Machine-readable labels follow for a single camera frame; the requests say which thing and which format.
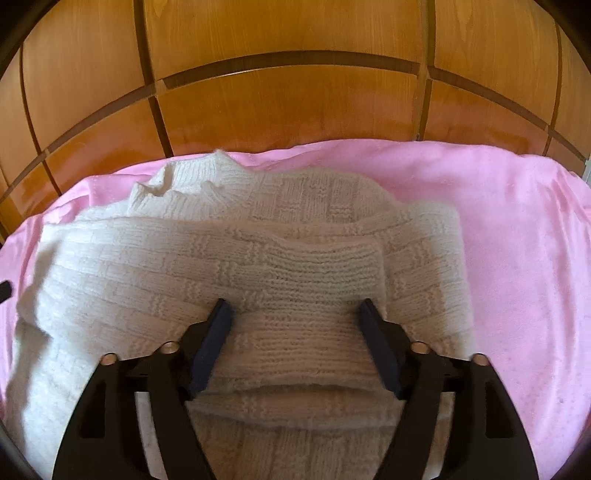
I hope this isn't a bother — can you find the pink blanket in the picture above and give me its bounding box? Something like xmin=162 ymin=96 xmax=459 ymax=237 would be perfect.
xmin=0 ymin=138 xmax=591 ymax=480

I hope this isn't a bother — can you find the cream knitted sweater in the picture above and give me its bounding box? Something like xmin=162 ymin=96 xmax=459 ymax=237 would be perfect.
xmin=4 ymin=148 xmax=476 ymax=480

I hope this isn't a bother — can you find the wooden panelled headboard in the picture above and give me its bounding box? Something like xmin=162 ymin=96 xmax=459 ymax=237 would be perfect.
xmin=0 ymin=0 xmax=591 ymax=250

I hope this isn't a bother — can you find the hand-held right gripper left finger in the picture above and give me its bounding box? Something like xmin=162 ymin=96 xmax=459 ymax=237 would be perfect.
xmin=52 ymin=298 xmax=234 ymax=480

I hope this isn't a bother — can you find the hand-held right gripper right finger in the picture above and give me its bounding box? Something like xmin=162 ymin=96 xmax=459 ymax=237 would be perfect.
xmin=359 ymin=298 xmax=541 ymax=480

